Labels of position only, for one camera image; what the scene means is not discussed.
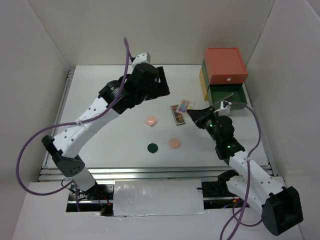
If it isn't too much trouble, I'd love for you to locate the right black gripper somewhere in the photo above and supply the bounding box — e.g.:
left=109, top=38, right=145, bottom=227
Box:
left=188, top=105, right=221, bottom=144

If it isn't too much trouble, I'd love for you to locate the colourful square eyeshadow palette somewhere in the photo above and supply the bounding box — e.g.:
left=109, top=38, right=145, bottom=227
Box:
left=176, top=99, right=196, bottom=114

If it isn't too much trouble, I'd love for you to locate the brown eyeshadow palette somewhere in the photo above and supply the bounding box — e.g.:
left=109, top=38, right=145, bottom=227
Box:
left=170, top=105, right=186, bottom=126

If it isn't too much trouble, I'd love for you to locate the green drawer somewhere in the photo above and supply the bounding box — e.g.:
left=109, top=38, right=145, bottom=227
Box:
left=199, top=59, right=248, bottom=110

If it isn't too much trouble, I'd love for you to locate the pink eyeshadow palette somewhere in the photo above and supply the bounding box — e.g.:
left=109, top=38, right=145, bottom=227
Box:
left=213, top=92, right=234, bottom=105

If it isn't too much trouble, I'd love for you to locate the red top drawer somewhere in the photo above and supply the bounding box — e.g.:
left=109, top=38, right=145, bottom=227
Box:
left=204, top=47, right=248, bottom=85

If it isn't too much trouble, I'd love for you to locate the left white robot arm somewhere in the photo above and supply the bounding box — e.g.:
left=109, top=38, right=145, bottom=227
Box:
left=41, top=62, right=170, bottom=200

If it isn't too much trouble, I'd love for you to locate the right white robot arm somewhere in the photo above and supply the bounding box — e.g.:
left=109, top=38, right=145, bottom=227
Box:
left=187, top=101, right=304, bottom=236

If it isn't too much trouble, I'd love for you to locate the bare peach makeup puff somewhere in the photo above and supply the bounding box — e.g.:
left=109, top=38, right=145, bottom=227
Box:
left=168, top=137, right=181, bottom=149

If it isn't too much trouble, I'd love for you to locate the wrapped peach makeup puff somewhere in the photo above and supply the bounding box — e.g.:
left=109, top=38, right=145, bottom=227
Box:
left=145, top=116, right=158, bottom=127

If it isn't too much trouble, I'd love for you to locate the dark green round compact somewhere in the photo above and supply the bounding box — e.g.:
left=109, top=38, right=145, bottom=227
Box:
left=147, top=143, right=159, bottom=154

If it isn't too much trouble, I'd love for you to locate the white foil-edged cover plate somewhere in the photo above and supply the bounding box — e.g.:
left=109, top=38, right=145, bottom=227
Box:
left=113, top=179, right=205, bottom=217

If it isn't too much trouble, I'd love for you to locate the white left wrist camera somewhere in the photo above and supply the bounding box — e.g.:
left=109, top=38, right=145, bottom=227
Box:
left=131, top=51, right=151, bottom=68

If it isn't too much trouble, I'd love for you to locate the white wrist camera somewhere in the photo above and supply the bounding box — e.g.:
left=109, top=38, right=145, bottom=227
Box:
left=214, top=100, right=232, bottom=115
left=131, top=51, right=151, bottom=68

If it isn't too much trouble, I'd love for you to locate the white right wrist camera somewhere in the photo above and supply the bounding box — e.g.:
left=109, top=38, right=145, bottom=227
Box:
left=214, top=100, right=232, bottom=115

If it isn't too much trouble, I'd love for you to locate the aluminium frame rail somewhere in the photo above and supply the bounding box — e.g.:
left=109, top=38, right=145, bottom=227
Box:
left=37, top=67, right=278, bottom=182

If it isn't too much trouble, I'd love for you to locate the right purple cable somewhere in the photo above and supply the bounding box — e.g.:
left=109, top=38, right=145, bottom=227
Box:
left=219, top=104, right=263, bottom=240

